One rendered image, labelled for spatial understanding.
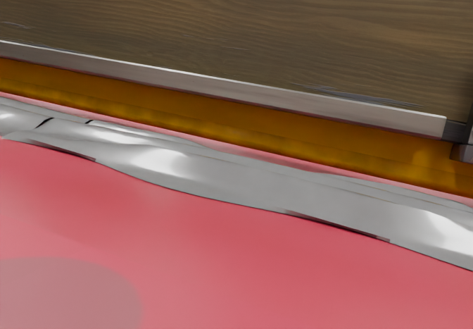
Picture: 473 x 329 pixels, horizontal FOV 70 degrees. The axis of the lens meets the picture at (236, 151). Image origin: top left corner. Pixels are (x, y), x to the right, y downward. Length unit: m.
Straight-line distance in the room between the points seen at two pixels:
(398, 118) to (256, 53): 0.08
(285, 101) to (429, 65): 0.07
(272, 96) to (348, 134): 0.05
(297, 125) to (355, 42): 0.05
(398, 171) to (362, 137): 0.02
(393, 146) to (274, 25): 0.09
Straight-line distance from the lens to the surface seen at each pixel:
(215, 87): 0.18
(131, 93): 0.23
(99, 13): 0.24
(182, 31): 0.21
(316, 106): 0.17
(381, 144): 0.19
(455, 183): 0.20
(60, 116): 0.17
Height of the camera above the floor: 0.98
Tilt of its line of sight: 6 degrees down
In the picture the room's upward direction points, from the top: 11 degrees clockwise
